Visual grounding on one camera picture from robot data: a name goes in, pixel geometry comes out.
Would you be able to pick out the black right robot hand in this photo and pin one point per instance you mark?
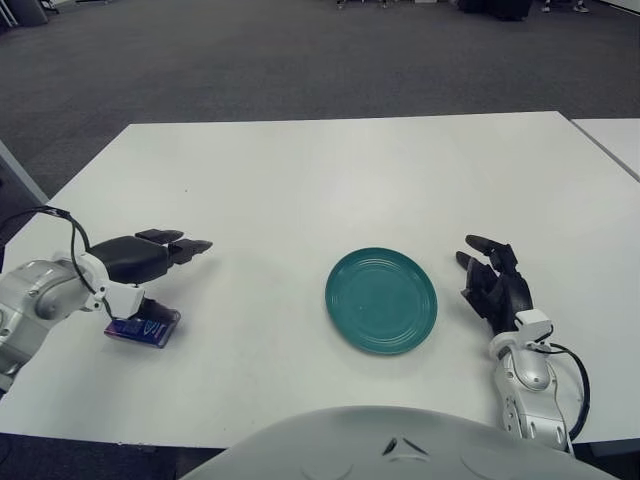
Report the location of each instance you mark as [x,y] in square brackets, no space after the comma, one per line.
[510,295]

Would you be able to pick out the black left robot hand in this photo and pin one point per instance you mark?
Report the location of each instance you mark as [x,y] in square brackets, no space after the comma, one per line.
[130,257]

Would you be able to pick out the blue gum pack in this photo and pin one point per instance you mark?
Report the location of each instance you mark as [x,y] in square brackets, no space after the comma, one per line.
[150,331]

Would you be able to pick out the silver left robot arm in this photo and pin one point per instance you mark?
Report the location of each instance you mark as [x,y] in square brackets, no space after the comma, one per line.
[40,295]

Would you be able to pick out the teal round plate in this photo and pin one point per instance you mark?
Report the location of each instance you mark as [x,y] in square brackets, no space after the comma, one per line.
[380,300]

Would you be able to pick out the adjacent white table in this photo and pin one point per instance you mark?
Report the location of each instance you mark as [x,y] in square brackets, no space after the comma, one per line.
[620,140]

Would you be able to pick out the grey robot torso shell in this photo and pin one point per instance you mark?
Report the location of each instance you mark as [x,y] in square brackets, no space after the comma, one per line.
[390,450]

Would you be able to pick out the dark office chair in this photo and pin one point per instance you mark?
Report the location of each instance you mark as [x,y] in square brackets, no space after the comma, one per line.
[30,12]

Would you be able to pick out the black background seat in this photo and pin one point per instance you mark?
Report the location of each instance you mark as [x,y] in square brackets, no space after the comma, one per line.
[495,9]

